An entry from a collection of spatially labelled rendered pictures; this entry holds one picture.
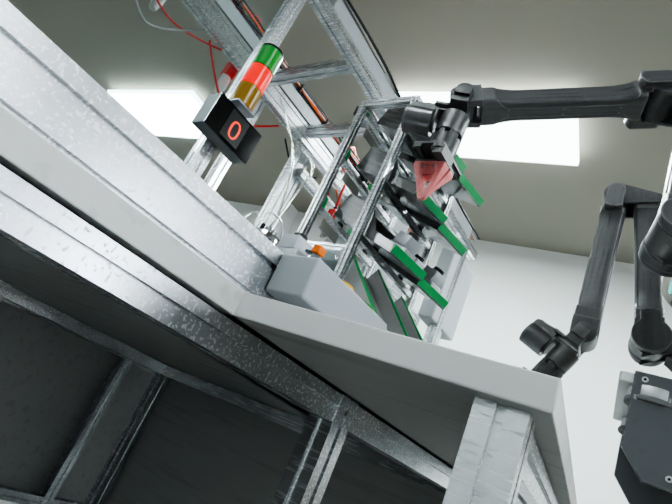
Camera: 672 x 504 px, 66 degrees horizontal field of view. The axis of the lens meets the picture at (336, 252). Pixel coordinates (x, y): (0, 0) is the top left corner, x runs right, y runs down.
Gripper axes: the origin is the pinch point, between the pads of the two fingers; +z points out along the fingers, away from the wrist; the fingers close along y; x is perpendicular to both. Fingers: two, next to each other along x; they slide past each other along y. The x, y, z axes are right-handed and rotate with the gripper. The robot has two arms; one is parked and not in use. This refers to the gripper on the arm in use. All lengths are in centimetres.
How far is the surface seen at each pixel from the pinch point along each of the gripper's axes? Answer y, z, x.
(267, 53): 26.0, -14.7, -30.0
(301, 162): -74, -71, -128
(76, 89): 56, 30, -1
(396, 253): -16.9, 3.7, -12.4
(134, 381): -83, 53, -169
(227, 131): 24.9, 5.1, -28.7
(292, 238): 6.9, 16.1, -18.9
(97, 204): 51, 40, 7
